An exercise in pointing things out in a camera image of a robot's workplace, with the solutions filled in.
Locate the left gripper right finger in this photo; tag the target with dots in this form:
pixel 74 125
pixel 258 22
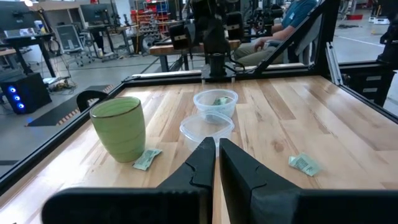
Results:
pixel 264 202

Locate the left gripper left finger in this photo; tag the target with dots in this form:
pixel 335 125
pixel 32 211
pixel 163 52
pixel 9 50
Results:
pixel 180 199

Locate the green sachet packet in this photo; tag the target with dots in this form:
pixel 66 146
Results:
pixel 146 159
pixel 304 165
pixel 221 100

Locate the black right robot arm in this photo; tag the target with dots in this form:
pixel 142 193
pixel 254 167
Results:
pixel 217 63

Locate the red parts bin shelf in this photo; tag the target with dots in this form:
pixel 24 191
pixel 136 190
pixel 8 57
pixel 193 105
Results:
pixel 152 14

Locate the wooden workbench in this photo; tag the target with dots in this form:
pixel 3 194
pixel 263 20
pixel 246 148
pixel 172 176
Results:
pixel 168 49

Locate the round clear plastic container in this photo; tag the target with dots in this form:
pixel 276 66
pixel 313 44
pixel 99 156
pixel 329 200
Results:
pixel 205 104

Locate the square clear plastic container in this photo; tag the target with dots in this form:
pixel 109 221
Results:
pixel 199 127

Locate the person's hand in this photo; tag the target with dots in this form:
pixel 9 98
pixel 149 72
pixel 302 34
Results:
pixel 260 45

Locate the green ceramic cup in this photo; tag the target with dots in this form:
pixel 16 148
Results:
pixel 119 130

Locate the grey office chair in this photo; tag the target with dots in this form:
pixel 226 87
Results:
pixel 69 39

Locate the person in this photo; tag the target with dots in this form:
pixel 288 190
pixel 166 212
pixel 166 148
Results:
pixel 295 12

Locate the black hazard striped mat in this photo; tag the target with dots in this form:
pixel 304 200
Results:
pixel 62 110

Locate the black desk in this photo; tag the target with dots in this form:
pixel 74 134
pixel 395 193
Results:
pixel 28 39

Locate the black computer tower blue lights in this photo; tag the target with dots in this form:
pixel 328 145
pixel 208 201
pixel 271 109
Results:
pixel 25 93

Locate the dark computer monitor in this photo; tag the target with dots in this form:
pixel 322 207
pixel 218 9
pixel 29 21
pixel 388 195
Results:
pixel 15 15

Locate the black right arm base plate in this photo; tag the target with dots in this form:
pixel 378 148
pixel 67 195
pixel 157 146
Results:
pixel 214 75

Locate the black frame clamp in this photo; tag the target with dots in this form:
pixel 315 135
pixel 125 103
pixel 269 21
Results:
pixel 88 95

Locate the black aluminium table frame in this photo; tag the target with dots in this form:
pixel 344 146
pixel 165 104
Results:
pixel 46 146

